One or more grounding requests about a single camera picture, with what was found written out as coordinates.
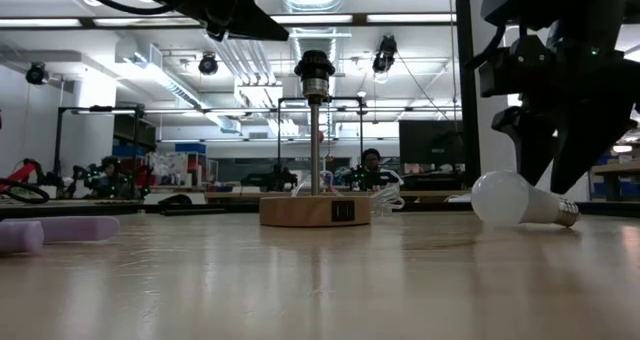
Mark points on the blue storage bin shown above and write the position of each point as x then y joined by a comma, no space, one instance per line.
190,148

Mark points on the wooden shelf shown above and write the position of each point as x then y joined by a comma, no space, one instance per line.
617,168

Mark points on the black ceiling camera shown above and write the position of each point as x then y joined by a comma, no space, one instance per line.
208,64
385,55
37,73

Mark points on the person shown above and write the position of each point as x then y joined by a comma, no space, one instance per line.
371,161
110,172

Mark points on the black background rig frame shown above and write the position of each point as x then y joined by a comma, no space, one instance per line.
59,140
278,130

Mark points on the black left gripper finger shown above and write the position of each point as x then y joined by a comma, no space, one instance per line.
255,25

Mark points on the white light bulb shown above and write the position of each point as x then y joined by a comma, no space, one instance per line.
505,197

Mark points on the black monitor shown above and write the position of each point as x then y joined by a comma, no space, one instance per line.
430,142

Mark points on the red background robot arm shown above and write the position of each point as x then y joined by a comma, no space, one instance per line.
22,172

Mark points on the round wooden lamp base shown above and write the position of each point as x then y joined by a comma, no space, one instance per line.
315,212

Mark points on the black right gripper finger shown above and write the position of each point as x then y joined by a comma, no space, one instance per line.
535,140
590,135

